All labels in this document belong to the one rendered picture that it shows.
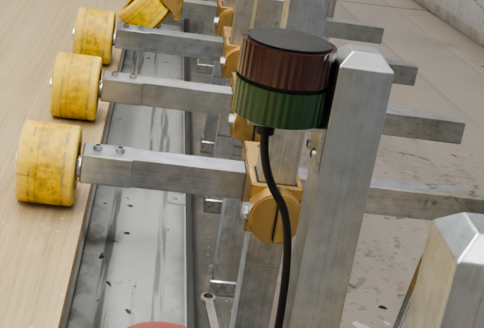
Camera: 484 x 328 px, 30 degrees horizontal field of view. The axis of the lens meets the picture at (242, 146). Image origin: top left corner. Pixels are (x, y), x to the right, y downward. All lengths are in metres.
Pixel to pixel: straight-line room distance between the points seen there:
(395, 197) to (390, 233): 2.25
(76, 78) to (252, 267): 0.35
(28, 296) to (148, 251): 0.69
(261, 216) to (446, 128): 0.42
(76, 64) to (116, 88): 0.06
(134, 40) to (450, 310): 1.07
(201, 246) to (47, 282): 0.55
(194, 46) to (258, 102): 0.82
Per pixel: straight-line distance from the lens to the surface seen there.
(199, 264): 1.26
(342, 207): 0.59
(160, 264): 1.41
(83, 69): 1.11
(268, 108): 0.55
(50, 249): 0.83
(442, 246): 0.34
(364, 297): 2.73
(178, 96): 1.12
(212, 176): 0.89
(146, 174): 0.89
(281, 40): 0.56
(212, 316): 1.13
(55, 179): 0.87
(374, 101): 0.57
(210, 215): 1.40
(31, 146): 0.87
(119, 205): 1.58
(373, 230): 3.17
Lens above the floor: 1.30
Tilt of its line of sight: 21 degrees down
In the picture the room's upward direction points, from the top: 9 degrees clockwise
